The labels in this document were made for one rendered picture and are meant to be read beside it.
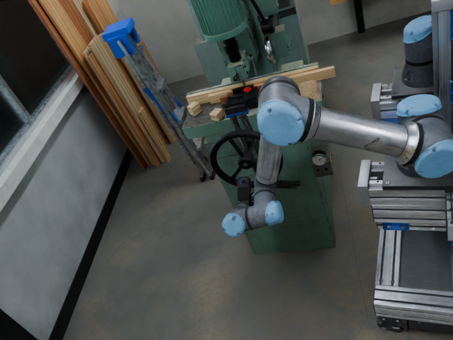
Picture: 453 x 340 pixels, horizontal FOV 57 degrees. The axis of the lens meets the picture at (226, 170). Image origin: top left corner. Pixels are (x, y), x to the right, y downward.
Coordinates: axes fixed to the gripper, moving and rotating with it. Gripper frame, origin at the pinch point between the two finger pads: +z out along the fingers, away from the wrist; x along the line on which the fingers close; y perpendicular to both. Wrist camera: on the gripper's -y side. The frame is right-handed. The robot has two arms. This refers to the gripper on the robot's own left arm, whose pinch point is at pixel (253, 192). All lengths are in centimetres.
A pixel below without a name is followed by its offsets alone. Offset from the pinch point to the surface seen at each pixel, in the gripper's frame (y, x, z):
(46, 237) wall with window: 16, -133, 31
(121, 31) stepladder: -87, -72, 61
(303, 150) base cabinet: -10.1, 19.4, 21.7
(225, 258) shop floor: 48, -39, 55
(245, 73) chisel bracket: -46.8, 2.7, 13.8
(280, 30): -62, 18, 29
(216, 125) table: -28.5, -13.0, 11.2
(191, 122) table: -31.7, -25.1, 13.8
